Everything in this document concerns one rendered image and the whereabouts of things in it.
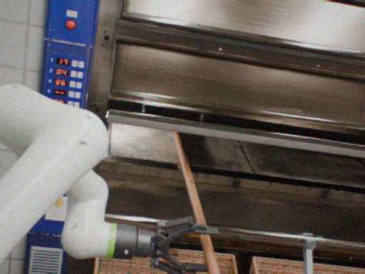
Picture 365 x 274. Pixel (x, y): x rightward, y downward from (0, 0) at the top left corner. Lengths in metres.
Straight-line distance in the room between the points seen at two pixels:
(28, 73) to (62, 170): 0.92
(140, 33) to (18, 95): 0.78
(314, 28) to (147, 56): 0.58
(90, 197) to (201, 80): 0.65
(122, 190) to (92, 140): 1.02
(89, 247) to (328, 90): 1.05
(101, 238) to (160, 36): 0.74
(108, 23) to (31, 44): 0.26
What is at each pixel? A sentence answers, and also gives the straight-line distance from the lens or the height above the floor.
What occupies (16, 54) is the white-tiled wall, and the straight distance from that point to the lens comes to 1.82.
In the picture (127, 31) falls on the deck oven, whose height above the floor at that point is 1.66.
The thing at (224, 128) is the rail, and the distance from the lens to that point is 1.73.
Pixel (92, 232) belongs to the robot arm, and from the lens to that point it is 1.38.
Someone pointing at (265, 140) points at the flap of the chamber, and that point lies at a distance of 1.77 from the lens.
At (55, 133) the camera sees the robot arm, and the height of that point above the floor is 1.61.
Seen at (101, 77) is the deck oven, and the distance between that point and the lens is 1.80.
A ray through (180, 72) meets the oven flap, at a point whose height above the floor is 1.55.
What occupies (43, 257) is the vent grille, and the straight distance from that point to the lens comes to 2.10.
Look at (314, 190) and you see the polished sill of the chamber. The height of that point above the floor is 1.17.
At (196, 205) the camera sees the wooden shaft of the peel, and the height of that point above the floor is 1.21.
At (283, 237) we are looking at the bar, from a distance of 1.70.
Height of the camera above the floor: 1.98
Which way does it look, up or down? 21 degrees down
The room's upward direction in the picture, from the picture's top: 11 degrees clockwise
